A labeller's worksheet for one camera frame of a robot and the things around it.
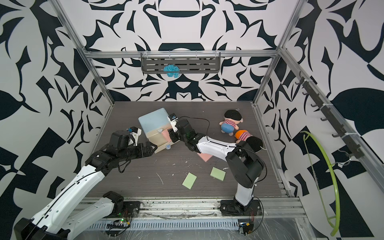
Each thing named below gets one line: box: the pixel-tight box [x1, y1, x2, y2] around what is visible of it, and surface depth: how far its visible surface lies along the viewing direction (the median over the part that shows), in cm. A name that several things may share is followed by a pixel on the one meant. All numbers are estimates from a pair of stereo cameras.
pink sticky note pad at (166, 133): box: [162, 129, 172, 143], surface depth 87 cm
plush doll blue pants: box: [220, 123, 235, 134], surface depth 101 cm
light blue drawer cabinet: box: [138, 108, 180, 150], surface depth 90 cm
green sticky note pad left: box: [182, 172, 198, 190], surface depth 85 cm
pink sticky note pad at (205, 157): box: [197, 152, 213, 162], surface depth 93 cm
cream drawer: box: [146, 130, 181, 154], surface depth 90 cm
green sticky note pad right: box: [210, 166, 227, 181], surface depth 87 cm
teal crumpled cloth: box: [163, 64, 180, 78], surface depth 93 cm
